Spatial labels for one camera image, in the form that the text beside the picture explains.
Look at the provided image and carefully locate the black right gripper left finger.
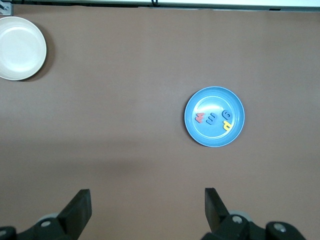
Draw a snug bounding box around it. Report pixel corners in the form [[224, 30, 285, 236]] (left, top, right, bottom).
[[29, 188, 93, 240]]

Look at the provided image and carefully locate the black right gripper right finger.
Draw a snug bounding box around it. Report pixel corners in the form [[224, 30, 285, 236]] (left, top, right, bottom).
[[201, 187, 267, 240]]

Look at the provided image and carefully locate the blue foam small letter m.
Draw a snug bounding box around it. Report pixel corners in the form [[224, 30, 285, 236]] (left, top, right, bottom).
[[205, 112, 218, 126]]

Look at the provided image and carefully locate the blue round plate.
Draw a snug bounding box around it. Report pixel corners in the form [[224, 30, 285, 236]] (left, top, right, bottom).
[[184, 86, 246, 148]]

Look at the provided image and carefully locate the beige round plate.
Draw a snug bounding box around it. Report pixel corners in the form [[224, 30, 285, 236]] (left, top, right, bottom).
[[0, 16, 48, 81]]

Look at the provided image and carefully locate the metal table edge bracket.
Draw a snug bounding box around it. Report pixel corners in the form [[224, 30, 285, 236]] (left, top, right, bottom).
[[0, 2, 13, 16]]

